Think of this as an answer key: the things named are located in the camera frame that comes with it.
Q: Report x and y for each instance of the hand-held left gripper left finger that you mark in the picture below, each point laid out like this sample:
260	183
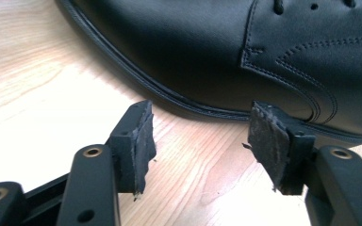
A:
132	150

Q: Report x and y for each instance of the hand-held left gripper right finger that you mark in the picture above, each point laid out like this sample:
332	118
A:
279	147

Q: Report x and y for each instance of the black leather lace-up shoe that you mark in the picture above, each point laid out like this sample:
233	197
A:
185	47

